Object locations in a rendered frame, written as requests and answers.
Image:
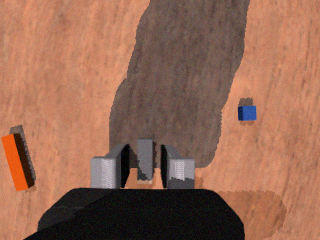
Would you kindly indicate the small blue cube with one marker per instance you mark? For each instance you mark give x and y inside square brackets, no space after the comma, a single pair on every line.
[246,113]

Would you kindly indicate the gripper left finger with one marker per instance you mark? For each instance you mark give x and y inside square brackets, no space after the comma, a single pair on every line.
[111,170]

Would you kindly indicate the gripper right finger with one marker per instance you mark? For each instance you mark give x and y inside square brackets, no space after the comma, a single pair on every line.
[180,174]

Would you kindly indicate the orange rod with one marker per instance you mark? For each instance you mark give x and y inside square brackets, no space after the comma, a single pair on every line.
[17,161]

